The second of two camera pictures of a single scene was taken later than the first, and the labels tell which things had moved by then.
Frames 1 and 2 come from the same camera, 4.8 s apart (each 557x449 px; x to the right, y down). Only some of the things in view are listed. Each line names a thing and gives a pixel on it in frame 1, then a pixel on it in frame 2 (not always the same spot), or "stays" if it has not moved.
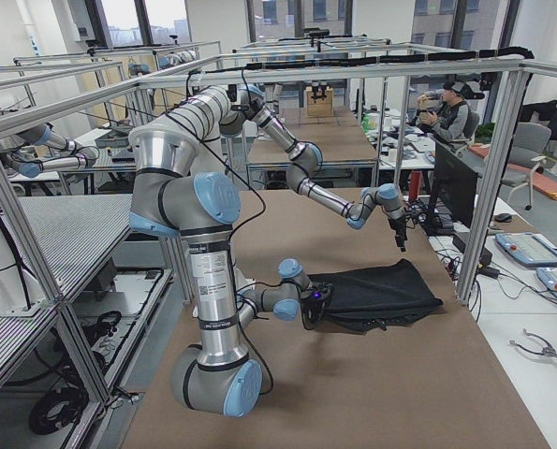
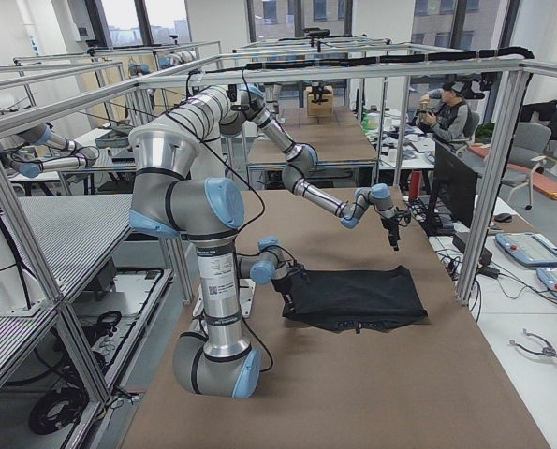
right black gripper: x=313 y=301 → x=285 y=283
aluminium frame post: x=492 y=188 stays
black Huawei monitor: x=453 y=195 stays
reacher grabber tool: x=548 y=349 stays
